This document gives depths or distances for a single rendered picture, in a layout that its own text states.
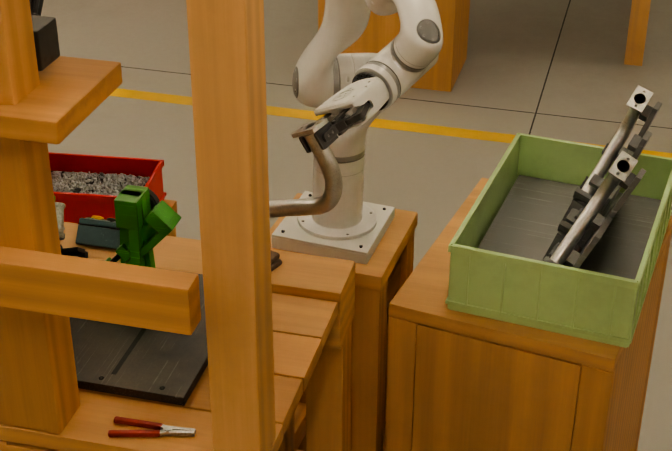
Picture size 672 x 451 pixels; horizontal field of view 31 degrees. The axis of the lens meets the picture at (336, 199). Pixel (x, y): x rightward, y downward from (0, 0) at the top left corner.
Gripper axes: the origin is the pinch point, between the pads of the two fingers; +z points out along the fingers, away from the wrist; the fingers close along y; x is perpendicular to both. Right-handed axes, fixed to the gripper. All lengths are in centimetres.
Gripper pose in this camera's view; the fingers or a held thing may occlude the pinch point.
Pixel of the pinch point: (318, 137)
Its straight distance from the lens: 200.3
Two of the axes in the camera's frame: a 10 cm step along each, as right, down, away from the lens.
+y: 6.5, -1.1, -7.5
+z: -5.8, 5.6, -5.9
